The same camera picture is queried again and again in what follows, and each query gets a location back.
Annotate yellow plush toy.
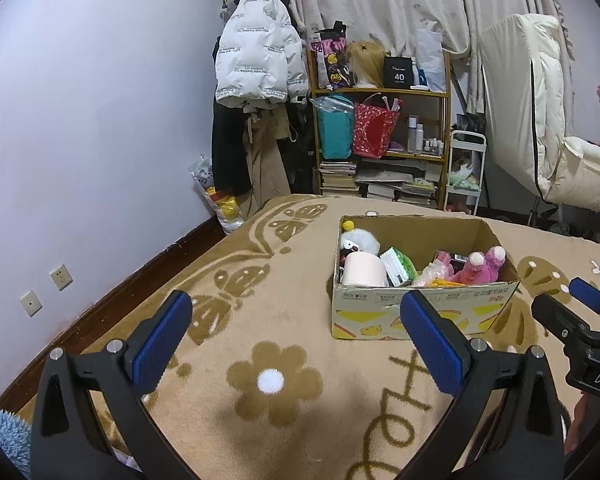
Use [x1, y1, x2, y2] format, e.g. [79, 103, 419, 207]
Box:
[420, 265, 468, 289]

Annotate stack of books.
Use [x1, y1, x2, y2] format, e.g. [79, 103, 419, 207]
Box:
[320, 159, 438, 207]

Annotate white plastic bag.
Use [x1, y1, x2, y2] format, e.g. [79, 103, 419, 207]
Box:
[415, 27, 446, 92]

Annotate pink swirl roll plush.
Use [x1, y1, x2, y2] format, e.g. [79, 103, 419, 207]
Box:
[341, 252, 388, 287]

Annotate beige curtain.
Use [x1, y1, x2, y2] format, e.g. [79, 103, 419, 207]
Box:
[285, 0, 571, 111]

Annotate wall socket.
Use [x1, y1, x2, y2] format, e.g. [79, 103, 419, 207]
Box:
[20, 290, 43, 317]
[49, 263, 74, 291]

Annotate beige flower blanket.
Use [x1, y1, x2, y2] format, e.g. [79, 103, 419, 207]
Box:
[0, 194, 600, 480]

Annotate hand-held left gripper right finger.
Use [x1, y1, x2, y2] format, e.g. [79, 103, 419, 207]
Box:
[395, 290, 567, 480]

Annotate wooden shelf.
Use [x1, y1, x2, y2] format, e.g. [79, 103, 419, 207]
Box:
[307, 42, 453, 208]

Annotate black coat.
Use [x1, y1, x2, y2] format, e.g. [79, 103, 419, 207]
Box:
[212, 102, 253, 196]

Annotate red gift bag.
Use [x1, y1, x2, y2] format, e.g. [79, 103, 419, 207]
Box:
[352, 94, 402, 158]

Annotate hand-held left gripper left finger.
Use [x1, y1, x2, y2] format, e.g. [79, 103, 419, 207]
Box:
[30, 290, 195, 480]

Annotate white puffer jacket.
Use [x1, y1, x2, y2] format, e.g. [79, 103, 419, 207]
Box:
[215, 0, 311, 110]

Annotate plastic bag with yellow toys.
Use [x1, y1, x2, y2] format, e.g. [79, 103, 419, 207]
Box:
[190, 155, 246, 235]

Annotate cream folded mattress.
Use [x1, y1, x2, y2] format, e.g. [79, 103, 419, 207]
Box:
[480, 12, 566, 201]

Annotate cream pillow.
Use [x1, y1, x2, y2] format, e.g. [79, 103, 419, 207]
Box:
[540, 136, 600, 212]

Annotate printed cardboard box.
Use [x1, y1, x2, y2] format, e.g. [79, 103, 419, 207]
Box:
[331, 215, 522, 340]

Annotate black box with white print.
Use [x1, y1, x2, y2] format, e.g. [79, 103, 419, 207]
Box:
[383, 56, 414, 88]

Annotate pink and black printed bag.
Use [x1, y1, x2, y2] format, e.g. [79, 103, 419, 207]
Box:
[312, 22, 351, 91]

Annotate white fluffy plush toy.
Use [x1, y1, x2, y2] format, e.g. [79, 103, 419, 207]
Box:
[340, 217, 381, 257]

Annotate beige pants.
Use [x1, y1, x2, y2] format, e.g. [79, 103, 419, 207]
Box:
[245, 107, 293, 211]

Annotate teal bag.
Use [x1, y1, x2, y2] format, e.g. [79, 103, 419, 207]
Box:
[314, 95, 356, 161]

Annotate green tissue packet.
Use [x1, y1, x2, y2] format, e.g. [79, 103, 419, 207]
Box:
[380, 247, 418, 287]

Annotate pink plush with white pompom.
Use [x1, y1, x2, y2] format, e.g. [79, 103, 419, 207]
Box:
[450, 246, 507, 285]

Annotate blue fluffy cloth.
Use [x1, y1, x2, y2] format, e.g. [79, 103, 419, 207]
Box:
[0, 408, 33, 480]

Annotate white trolley cart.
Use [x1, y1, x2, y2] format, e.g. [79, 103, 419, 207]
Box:
[445, 130, 487, 213]

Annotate group of small bottles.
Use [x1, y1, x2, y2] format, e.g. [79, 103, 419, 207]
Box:
[407, 115, 446, 156]

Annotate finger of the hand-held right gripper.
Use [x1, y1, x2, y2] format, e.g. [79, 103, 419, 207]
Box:
[531, 292, 600, 357]
[568, 277, 600, 335]

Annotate blonde wig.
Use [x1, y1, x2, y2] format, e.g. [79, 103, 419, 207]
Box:
[345, 40, 391, 88]

